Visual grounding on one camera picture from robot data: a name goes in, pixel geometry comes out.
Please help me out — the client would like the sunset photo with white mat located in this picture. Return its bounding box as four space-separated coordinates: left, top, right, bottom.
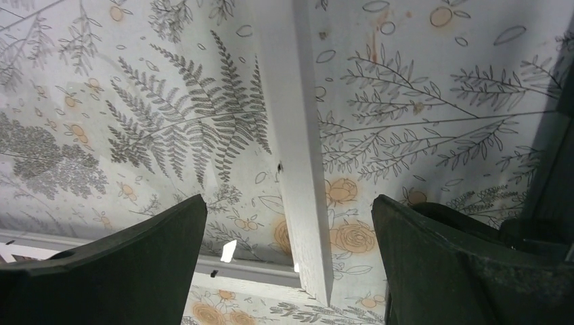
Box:
1 241 59 263

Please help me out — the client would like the white picture frame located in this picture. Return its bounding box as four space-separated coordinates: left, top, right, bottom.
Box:
1 1 334 305

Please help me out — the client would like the floral patterned table mat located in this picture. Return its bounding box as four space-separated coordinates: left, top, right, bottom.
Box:
1 1 573 324

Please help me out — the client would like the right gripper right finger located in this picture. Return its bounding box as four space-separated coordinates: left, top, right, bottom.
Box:
372 195 573 324

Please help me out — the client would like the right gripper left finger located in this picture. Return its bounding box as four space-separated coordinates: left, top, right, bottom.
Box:
1 195 207 324

